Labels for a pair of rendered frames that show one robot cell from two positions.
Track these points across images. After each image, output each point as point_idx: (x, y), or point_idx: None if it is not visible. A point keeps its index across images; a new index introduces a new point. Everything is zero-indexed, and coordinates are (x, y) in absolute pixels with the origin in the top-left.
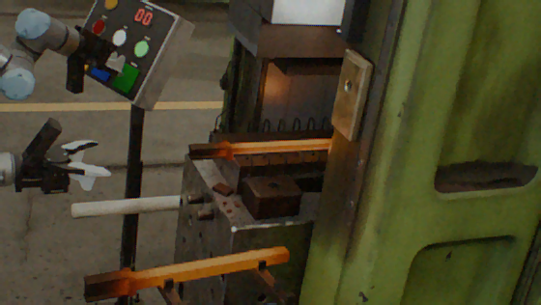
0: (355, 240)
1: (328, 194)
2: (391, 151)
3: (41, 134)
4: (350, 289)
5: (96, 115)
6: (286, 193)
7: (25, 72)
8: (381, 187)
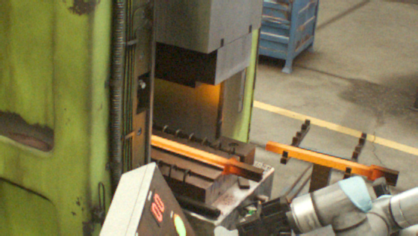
0: (242, 111)
1: (228, 114)
2: (255, 40)
3: (387, 193)
4: (242, 140)
5: None
6: (234, 139)
7: (382, 196)
8: (252, 65)
